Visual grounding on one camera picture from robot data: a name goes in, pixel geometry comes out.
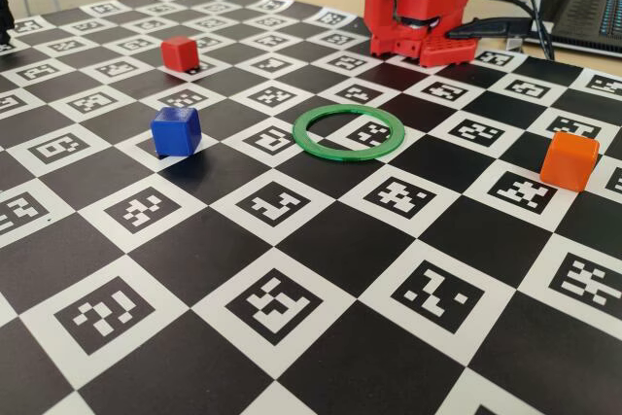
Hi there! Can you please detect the green ring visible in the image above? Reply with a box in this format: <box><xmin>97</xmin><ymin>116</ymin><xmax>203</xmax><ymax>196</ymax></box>
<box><xmin>292</xmin><ymin>104</ymin><xmax>406</xmax><ymax>163</ymax></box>

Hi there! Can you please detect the red cube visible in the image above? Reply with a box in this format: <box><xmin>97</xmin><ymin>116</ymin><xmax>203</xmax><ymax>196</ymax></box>
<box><xmin>160</xmin><ymin>35</ymin><xmax>201</xmax><ymax>74</ymax></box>

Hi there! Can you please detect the blue cube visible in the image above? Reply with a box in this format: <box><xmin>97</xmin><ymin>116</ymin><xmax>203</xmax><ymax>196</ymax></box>
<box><xmin>150</xmin><ymin>106</ymin><xmax>203</xmax><ymax>158</ymax></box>

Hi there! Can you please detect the black clamp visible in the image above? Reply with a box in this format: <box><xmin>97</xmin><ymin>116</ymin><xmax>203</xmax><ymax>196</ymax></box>
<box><xmin>446</xmin><ymin>16</ymin><xmax>536</xmax><ymax>43</ymax></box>

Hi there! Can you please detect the red robot base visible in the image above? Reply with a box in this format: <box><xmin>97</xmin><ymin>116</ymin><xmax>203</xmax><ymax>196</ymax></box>
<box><xmin>369</xmin><ymin>28</ymin><xmax>480</xmax><ymax>69</ymax></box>

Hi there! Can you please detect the orange cube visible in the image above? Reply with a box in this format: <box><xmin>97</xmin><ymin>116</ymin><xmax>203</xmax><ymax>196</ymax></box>
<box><xmin>539</xmin><ymin>131</ymin><xmax>601</xmax><ymax>192</ymax></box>

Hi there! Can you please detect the black stand foot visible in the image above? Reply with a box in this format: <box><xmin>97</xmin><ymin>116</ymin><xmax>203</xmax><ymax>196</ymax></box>
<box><xmin>0</xmin><ymin>0</ymin><xmax>16</xmax><ymax>45</ymax></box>

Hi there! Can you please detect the dark laptop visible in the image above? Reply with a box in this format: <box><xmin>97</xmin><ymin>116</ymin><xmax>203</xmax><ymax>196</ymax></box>
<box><xmin>527</xmin><ymin>0</ymin><xmax>622</xmax><ymax>59</ymax></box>

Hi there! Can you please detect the black white marker mat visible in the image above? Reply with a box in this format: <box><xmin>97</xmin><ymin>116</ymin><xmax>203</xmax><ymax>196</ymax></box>
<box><xmin>0</xmin><ymin>0</ymin><xmax>622</xmax><ymax>415</ymax></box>

